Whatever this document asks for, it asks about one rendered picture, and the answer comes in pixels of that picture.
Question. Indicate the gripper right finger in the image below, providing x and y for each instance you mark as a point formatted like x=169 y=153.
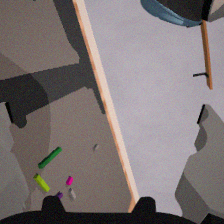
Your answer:
x=200 y=191

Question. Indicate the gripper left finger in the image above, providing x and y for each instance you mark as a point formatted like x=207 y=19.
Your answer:
x=13 y=187

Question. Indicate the magenta rod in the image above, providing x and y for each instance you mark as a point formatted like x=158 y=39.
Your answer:
x=69 y=180

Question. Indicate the purple rod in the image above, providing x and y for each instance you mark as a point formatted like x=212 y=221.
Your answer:
x=59 y=195

